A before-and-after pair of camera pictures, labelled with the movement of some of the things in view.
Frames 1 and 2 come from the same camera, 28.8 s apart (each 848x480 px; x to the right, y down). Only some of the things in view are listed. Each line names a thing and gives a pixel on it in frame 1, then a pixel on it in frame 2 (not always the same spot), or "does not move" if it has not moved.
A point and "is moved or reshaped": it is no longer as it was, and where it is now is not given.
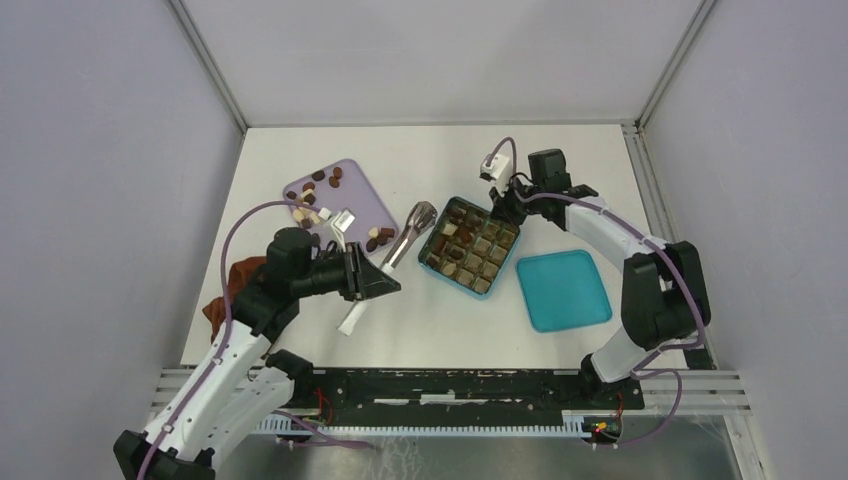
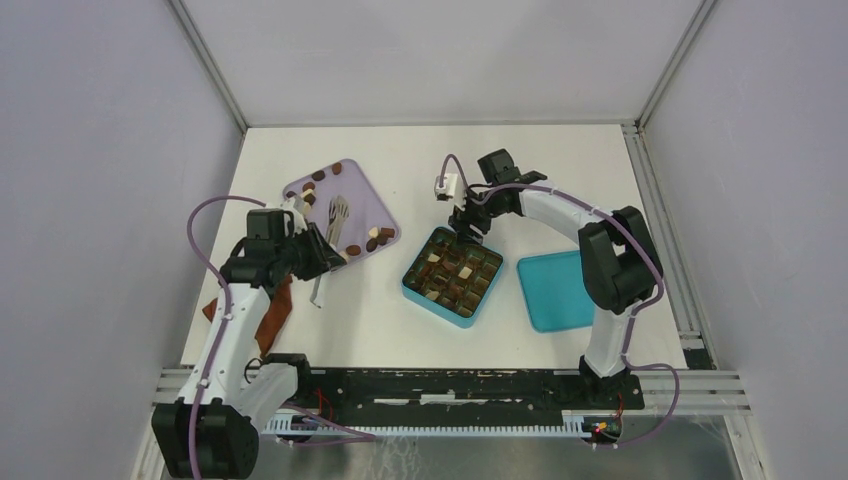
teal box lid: (562, 290) does not move
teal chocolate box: (468, 247) is moved or reshaped
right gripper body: (512, 207) to (476, 212)
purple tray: (343, 185) does not move
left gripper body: (353, 282) to (306, 255)
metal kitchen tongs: (422, 214) is moved or reshaped
